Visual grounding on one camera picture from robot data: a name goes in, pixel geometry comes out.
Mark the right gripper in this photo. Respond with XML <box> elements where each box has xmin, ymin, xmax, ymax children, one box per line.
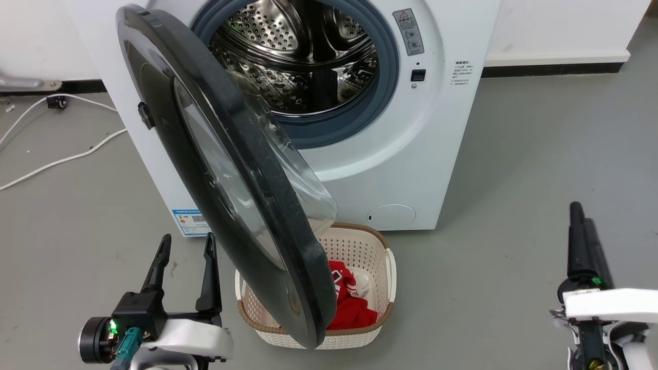
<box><xmin>550</xmin><ymin>201</ymin><xmax>658</xmax><ymax>370</ymax></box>

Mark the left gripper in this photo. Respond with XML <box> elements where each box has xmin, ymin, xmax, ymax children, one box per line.
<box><xmin>111</xmin><ymin>233</ymin><xmax>234</xmax><ymax>361</ymax></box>

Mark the dark grey round washer door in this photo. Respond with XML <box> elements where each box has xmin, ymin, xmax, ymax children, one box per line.
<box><xmin>115</xmin><ymin>4</ymin><xmax>340</xmax><ymax>350</ymax></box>

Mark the white front-load washing machine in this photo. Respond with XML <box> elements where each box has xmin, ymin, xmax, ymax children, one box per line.
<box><xmin>66</xmin><ymin>0</ymin><xmax>502</xmax><ymax>238</ymax></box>

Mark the grey rubber door gasket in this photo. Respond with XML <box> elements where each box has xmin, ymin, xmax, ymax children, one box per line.
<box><xmin>191</xmin><ymin>0</ymin><xmax>400</xmax><ymax>150</ymax></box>

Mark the blue white energy label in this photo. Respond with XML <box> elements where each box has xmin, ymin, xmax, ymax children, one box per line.
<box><xmin>172</xmin><ymin>209</ymin><xmax>211</xmax><ymax>237</ymax></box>

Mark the red garment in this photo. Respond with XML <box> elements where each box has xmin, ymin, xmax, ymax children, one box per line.
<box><xmin>326</xmin><ymin>261</ymin><xmax>379</xmax><ymax>331</ymax></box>

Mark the white woven plastic laundry basket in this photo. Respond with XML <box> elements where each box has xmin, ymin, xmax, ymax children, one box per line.
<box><xmin>235</xmin><ymin>223</ymin><xmax>397</xmax><ymax>350</ymax></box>

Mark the black baseboard strip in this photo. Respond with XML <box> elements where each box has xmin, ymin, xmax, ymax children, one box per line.
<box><xmin>482</xmin><ymin>62</ymin><xmax>626</xmax><ymax>79</ymax></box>

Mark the round white filter cover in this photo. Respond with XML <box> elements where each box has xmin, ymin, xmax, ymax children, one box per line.
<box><xmin>366</xmin><ymin>204</ymin><xmax>417</xmax><ymax>231</ymax></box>

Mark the stainless steel washer drum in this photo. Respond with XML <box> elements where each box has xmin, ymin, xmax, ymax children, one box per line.
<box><xmin>208</xmin><ymin>0</ymin><xmax>381</xmax><ymax>116</ymax></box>

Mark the grey warning sticker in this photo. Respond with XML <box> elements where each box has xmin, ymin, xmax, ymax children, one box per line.
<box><xmin>393</xmin><ymin>9</ymin><xmax>425</xmax><ymax>57</ymax></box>

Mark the teal connector cable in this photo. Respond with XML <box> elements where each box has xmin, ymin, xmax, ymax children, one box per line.
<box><xmin>110</xmin><ymin>328</ymin><xmax>143</xmax><ymax>370</ymax></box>

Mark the thick white floor cable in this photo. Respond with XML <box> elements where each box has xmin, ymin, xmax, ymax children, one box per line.
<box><xmin>0</xmin><ymin>128</ymin><xmax>128</xmax><ymax>191</ymax></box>

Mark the thin white floor cable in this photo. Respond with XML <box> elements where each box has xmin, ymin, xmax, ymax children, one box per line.
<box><xmin>0</xmin><ymin>94</ymin><xmax>119</xmax><ymax>146</ymax></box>

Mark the grey metal bracket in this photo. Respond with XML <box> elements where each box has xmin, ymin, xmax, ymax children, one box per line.
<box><xmin>0</xmin><ymin>72</ymin><xmax>63</xmax><ymax>93</ymax></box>

